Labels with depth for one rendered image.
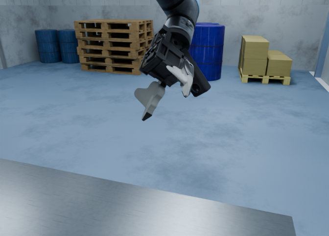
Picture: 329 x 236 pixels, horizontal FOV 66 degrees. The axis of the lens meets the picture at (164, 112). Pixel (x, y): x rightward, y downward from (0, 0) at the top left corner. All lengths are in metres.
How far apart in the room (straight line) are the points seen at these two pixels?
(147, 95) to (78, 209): 0.30
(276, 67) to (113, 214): 4.48
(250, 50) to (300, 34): 1.69
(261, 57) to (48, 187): 4.38
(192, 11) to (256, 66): 4.17
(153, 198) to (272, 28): 5.67
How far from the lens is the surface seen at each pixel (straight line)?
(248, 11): 6.08
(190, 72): 0.52
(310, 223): 1.97
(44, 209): 0.68
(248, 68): 4.81
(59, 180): 0.75
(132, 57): 5.08
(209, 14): 6.13
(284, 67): 4.91
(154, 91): 0.59
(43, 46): 6.86
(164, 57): 0.53
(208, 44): 4.65
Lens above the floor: 1.25
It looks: 22 degrees down
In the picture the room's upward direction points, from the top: straight up
